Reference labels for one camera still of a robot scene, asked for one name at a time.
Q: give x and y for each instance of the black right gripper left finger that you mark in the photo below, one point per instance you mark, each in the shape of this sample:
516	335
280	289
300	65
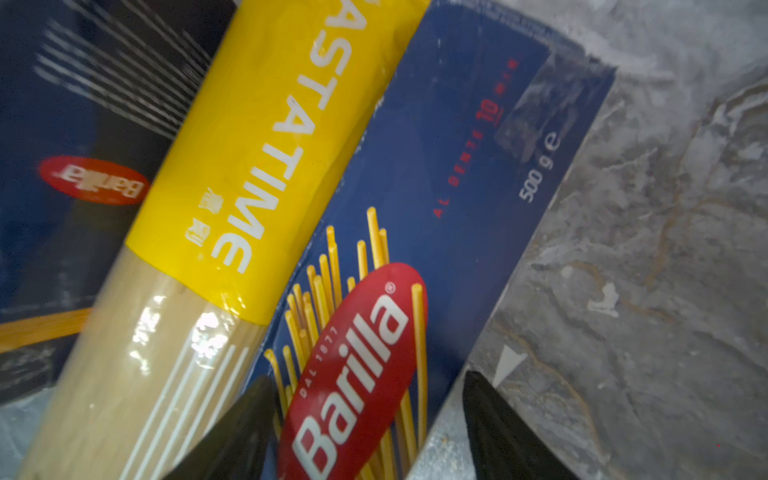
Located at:
235	447

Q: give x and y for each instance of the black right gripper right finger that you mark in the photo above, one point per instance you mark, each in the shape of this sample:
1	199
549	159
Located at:
502	445

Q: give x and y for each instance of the yellow Pastati spaghetti bag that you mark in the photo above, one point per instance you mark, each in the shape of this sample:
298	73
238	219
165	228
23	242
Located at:
175	329

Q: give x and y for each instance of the blue Barilla spaghetti box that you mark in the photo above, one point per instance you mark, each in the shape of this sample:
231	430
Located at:
461	159

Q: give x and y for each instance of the dark blue pasta box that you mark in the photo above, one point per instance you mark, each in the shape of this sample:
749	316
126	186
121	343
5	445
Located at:
93	94

